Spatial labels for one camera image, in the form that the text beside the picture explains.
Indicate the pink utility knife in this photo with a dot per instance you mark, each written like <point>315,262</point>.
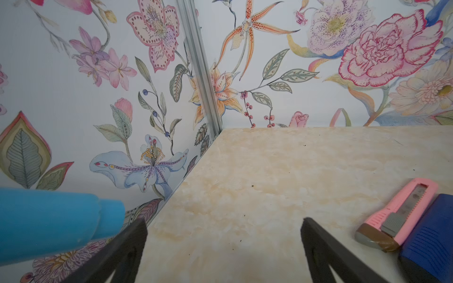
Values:
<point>388,228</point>

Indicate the blue foam microphone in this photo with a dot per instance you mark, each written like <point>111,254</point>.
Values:
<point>36,223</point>

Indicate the aluminium corner post left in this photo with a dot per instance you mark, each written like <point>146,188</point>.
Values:
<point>201,68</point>

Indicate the blue utility knife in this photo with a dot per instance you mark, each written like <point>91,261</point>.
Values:
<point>427,254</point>

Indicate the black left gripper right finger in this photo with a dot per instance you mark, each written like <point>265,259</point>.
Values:
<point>326,254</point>

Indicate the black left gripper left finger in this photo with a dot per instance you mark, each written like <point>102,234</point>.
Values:
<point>118,261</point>

